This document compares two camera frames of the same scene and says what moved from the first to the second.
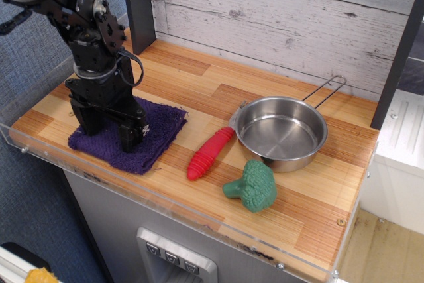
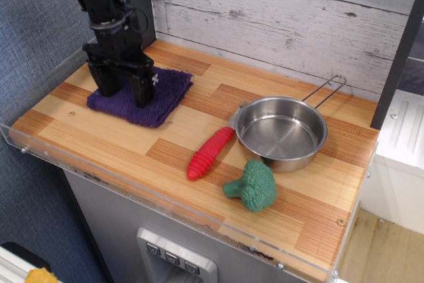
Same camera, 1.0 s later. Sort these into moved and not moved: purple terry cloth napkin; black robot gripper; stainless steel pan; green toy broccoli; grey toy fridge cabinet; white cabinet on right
Moved: purple terry cloth napkin; black robot gripper
Not moved: green toy broccoli; grey toy fridge cabinet; white cabinet on right; stainless steel pan
